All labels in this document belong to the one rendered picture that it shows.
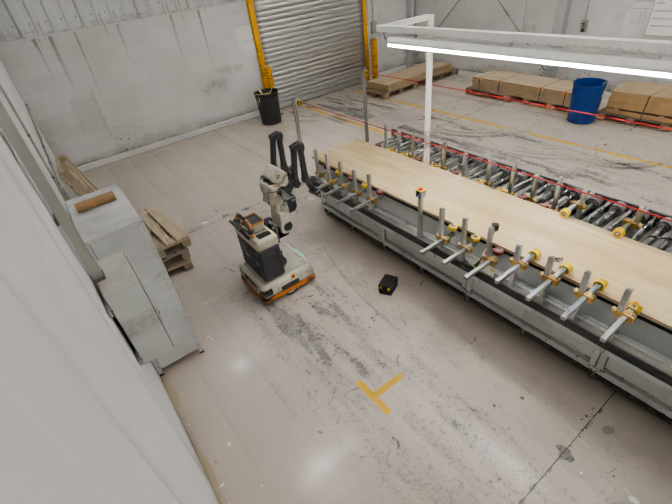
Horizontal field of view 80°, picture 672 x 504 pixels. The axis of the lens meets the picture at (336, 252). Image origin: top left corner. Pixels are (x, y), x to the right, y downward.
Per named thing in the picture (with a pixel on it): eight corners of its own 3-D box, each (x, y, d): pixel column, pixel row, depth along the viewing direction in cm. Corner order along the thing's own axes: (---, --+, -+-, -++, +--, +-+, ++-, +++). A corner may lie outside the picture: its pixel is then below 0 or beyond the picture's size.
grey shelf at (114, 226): (160, 376, 379) (81, 244, 287) (135, 324, 440) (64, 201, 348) (204, 351, 398) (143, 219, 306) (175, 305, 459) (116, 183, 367)
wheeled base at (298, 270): (266, 307, 435) (261, 290, 420) (241, 279, 478) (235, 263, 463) (317, 278, 464) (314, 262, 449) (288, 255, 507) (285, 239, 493)
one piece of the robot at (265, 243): (268, 292, 433) (250, 228, 384) (245, 269, 470) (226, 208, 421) (294, 278, 448) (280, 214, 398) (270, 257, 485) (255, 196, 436)
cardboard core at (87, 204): (74, 205, 320) (113, 192, 333) (72, 202, 326) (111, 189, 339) (79, 214, 325) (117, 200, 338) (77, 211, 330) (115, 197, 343)
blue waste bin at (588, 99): (588, 128, 729) (599, 86, 686) (557, 121, 768) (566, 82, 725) (604, 119, 754) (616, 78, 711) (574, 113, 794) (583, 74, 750)
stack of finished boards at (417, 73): (451, 69, 1102) (451, 63, 1092) (388, 92, 993) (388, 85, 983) (429, 66, 1153) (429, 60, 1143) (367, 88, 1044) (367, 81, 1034)
